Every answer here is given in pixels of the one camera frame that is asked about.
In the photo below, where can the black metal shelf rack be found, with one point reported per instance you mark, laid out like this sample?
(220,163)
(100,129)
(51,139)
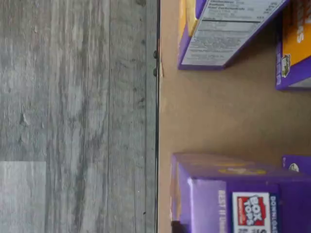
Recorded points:
(153,145)

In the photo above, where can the purple Annie's box yellow patch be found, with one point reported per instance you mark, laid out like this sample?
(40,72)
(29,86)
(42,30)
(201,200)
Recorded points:
(218,36)

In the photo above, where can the purple Annie's box teal patch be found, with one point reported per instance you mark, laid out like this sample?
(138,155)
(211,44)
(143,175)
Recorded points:
(206,206)

